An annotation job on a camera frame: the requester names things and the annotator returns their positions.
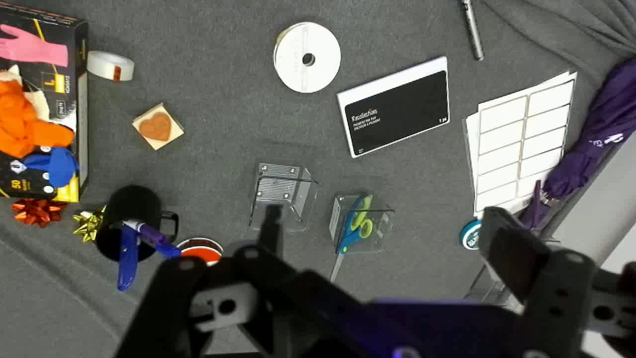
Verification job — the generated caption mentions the red gift bow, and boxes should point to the red gift bow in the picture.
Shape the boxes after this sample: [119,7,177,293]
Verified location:
[8,196,69,231]

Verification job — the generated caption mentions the box of colourful toys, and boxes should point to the box of colourful toys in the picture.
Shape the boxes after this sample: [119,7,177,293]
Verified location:
[0,7,91,206]

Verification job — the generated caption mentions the black mug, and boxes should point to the black mug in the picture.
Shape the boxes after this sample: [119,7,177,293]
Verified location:
[93,184,181,263]

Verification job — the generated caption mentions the orange toy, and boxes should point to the orange toy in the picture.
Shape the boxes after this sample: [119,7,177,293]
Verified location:
[0,78,75,162]

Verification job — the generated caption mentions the orange white ribbon roll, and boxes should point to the orange white ribbon roll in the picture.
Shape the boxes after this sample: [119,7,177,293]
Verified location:
[173,235,226,269]

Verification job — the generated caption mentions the silver pen blue cap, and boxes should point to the silver pen blue cap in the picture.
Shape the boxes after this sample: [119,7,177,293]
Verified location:
[459,0,487,64]

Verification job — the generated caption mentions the blue toy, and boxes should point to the blue toy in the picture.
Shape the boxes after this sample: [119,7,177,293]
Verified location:
[20,146,81,194]

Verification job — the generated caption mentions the gold gift bow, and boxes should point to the gold gift bow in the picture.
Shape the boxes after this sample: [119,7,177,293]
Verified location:
[69,206,109,247]

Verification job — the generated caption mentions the gray tablecloth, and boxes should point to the gray tablecloth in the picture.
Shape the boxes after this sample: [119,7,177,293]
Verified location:
[0,0,636,358]

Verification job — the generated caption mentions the white ribbon spool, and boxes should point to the white ribbon spool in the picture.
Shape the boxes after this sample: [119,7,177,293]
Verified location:
[270,21,344,96]

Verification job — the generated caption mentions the small brown square pad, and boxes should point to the small brown square pad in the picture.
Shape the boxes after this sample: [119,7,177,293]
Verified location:
[129,102,187,154]

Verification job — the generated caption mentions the clear tape roll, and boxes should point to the clear tape roll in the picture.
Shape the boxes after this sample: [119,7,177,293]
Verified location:
[85,48,137,86]

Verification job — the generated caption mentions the purple marker white end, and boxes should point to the purple marker white end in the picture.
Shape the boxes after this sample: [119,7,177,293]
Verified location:
[121,218,185,263]

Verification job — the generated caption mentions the teal rimmed small dish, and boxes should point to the teal rimmed small dish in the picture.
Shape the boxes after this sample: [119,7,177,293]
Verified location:
[459,218,485,255]

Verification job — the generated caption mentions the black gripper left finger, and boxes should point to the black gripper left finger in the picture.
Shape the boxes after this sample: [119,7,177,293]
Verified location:
[113,204,367,358]

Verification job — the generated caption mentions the clear acrylic holder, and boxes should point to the clear acrylic holder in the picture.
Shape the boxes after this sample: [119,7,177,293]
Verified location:
[246,160,320,235]

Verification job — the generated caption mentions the white label sheets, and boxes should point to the white label sheets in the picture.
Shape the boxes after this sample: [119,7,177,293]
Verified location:
[463,70,580,221]

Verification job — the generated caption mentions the blue green handled scissors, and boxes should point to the blue green handled scissors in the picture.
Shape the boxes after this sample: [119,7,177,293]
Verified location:
[328,194,377,285]

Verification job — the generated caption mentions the black tablet device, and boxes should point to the black tablet device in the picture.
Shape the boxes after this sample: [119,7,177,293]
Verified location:
[336,54,453,162]

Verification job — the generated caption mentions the pink toy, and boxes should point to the pink toy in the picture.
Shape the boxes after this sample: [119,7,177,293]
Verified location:
[0,23,71,70]

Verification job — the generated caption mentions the purple cloth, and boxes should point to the purple cloth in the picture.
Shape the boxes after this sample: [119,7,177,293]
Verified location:
[515,54,636,233]

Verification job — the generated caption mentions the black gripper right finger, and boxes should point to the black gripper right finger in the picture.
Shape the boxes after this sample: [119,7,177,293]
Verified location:
[477,206,636,358]

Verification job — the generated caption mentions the clear acrylic box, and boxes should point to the clear acrylic box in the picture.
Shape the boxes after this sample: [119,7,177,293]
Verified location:
[326,192,397,255]

